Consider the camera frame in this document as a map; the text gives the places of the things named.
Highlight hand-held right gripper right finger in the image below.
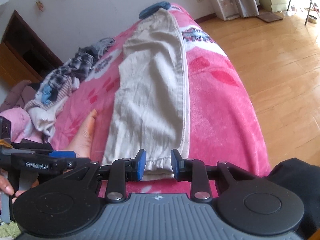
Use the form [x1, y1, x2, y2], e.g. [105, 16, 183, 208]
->
[171, 149, 253, 203]

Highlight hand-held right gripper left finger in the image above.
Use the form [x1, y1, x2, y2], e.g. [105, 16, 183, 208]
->
[62, 149, 147, 203]

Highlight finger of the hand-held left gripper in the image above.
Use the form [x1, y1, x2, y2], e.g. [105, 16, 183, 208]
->
[51, 151, 76, 159]

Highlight beige pants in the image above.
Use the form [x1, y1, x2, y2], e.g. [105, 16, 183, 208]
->
[101, 9, 190, 180]

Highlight folded blue clothes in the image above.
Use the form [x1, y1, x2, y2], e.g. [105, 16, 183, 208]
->
[139, 1, 172, 19]

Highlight person's left hand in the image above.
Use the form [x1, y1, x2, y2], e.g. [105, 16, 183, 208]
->
[0, 169, 40, 204]

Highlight person's left foot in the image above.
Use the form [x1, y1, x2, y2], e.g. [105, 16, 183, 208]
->
[67, 109, 98, 159]

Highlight pink flowered quilt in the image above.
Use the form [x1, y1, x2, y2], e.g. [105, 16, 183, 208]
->
[0, 107, 50, 145]

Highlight pink houndstooth garment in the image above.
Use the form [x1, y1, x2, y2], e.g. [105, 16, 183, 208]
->
[25, 82, 73, 110]

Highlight light blue garment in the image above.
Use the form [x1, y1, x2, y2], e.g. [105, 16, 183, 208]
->
[41, 86, 52, 104]

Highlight mauve quilt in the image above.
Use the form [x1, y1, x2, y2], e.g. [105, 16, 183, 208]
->
[0, 80, 40, 112]

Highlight pink floral blanket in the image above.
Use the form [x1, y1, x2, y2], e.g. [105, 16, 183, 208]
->
[49, 2, 273, 198]

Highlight plaid shirt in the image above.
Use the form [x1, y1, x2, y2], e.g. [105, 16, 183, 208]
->
[44, 46, 97, 88]

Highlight dark wooden wardrobe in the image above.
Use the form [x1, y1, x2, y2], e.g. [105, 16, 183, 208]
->
[0, 10, 64, 83]

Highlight grey striped garment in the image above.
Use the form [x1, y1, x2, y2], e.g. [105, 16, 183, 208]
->
[94, 37, 115, 55]

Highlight person's black clothing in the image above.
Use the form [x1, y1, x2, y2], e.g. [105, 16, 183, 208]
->
[265, 157, 320, 240]

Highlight white water dispenser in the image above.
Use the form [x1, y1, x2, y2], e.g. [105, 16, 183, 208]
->
[209, 0, 240, 22]

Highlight brown door mat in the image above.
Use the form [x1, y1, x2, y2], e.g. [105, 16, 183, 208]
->
[257, 12, 284, 23]

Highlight folding table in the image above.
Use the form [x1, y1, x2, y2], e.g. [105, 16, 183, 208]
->
[280, 0, 320, 25]

